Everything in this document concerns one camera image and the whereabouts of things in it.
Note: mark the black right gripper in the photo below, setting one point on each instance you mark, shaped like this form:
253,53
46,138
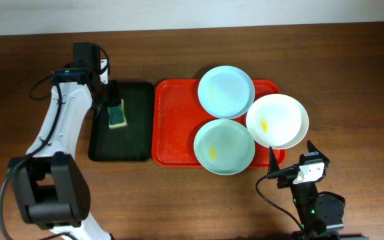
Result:
320,158

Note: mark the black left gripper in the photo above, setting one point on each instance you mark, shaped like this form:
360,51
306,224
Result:
112,98

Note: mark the green yellow sponge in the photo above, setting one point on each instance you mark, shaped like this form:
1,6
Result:
116,116

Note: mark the light green plate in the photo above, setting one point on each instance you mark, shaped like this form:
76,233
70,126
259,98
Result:
224,147

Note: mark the light blue plate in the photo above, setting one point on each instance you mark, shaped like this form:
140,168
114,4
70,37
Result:
226,92

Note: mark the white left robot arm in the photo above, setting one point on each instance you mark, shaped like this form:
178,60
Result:
49,188

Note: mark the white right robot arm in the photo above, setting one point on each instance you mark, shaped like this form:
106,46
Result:
320,213

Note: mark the black plastic tray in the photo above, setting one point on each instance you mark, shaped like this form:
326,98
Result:
130,143

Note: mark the red plastic tray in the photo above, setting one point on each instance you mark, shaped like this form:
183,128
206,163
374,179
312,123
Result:
178,115

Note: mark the white plate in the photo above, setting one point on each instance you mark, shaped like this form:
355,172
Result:
277,121

